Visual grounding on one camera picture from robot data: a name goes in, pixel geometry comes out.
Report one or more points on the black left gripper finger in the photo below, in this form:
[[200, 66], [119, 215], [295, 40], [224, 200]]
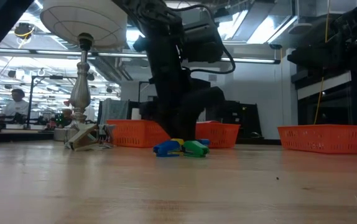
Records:
[[181, 130]]

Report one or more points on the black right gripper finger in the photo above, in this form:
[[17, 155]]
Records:
[[321, 59]]

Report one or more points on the yellow mini stapler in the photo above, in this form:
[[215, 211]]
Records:
[[178, 142]]

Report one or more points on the orange plastic mesh basket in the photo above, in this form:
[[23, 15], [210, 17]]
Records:
[[321, 140], [128, 133], [219, 135]]

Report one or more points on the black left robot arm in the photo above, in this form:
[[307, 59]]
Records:
[[166, 46]]

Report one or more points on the grey fabric panel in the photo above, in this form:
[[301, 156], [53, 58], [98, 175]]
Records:
[[113, 112]]

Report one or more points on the black pole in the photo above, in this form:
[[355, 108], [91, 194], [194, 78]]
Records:
[[30, 105]]

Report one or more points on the person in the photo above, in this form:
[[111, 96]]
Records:
[[18, 107]]

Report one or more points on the black background rig frame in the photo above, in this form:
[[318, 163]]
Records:
[[139, 99]]

